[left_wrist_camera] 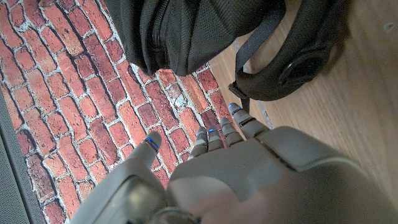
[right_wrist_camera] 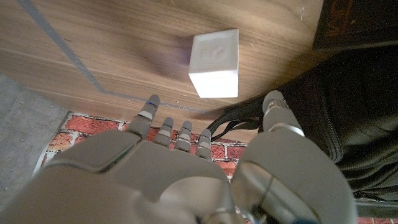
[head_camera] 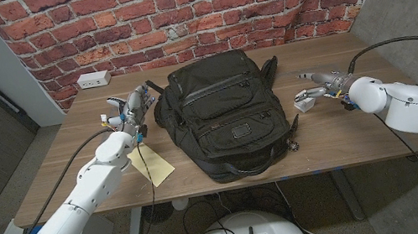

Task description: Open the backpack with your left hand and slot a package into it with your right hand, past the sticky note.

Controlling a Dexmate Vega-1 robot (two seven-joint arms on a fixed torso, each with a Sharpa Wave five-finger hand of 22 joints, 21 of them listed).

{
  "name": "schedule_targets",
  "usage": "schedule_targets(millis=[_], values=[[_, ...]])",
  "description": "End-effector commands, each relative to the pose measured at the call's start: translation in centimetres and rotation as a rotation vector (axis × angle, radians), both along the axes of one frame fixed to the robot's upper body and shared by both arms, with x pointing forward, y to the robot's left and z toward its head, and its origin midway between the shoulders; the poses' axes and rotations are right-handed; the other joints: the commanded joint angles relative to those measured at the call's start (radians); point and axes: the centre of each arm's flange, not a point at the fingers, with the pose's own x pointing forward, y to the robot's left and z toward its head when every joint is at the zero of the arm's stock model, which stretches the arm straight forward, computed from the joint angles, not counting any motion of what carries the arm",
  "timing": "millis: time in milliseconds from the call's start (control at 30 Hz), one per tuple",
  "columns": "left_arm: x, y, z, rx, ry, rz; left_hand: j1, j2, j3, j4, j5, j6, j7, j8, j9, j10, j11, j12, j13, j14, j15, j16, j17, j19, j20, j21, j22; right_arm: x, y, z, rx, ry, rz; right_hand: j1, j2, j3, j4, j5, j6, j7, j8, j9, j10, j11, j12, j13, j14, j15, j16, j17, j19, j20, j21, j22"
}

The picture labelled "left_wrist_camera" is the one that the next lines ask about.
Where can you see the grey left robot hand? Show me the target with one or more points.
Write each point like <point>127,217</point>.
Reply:
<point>264,180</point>

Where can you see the black backpack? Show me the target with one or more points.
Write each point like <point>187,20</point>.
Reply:
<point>192,31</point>

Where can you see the printed brick wall backdrop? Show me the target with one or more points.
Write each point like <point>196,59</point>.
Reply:
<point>77,93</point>

